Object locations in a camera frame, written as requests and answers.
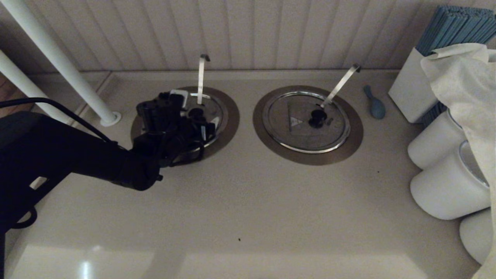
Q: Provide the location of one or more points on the white pole base flange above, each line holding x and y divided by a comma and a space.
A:
115, 118

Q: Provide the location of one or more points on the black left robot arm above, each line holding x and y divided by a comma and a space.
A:
77, 155

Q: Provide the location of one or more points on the white cylindrical canister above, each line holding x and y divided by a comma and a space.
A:
443, 190
478, 236
436, 143

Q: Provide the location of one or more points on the blue plastic spoon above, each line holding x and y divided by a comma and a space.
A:
376, 107

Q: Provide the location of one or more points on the white round pole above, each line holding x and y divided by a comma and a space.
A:
60, 58
19, 79

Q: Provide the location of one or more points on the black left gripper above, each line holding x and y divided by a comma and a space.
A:
166, 135

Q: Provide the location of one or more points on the white rectangular holder box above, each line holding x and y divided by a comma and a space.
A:
409, 90

